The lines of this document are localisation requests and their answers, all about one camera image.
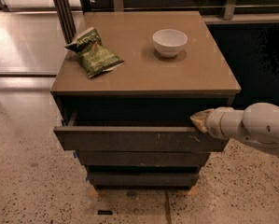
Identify drawer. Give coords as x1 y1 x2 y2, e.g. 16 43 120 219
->
88 172 199 187
77 150 209 167
54 111 228 153

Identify white ceramic bowl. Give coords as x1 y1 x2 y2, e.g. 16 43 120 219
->
152 29 188 58

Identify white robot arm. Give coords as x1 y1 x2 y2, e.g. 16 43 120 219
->
190 103 279 156

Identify green chip bag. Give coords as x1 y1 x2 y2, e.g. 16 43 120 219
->
64 27 124 78

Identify brown drawer cabinet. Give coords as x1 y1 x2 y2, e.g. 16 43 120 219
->
49 10 242 191

